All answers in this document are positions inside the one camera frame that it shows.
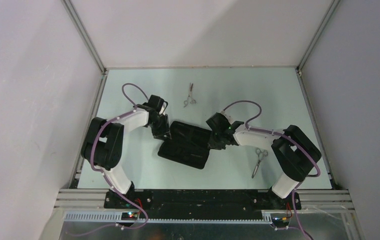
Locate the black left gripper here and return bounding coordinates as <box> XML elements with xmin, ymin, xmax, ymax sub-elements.
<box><xmin>148</xmin><ymin>113</ymin><xmax>172</xmax><ymax>141</ymax></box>

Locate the black zippered tool case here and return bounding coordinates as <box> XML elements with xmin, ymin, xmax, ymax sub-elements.
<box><xmin>158</xmin><ymin>121</ymin><xmax>212</xmax><ymax>170</ymax></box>

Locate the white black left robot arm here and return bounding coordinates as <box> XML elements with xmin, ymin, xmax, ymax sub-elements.
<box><xmin>81</xmin><ymin>95</ymin><xmax>171</xmax><ymax>208</ymax></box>

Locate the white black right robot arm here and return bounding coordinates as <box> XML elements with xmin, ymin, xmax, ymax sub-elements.
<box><xmin>206</xmin><ymin>112</ymin><xmax>322</xmax><ymax>209</ymax></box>

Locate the silver thinning scissors far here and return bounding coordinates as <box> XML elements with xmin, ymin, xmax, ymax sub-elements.
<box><xmin>183</xmin><ymin>83</ymin><xmax>197</xmax><ymax>107</ymax></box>

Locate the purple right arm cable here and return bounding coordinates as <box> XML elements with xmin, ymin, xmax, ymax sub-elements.
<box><xmin>222</xmin><ymin>100</ymin><xmax>321</xmax><ymax>240</ymax></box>

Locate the aluminium front frame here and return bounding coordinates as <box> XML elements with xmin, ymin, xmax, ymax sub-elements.
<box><xmin>55</xmin><ymin>189</ymin><xmax>354</xmax><ymax>227</ymax></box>

